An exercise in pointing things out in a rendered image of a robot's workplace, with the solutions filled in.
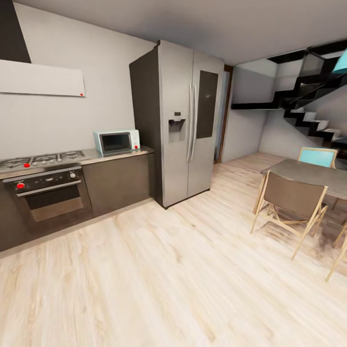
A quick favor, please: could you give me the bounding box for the microwave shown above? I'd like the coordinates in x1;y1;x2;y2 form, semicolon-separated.
93;128;140;155

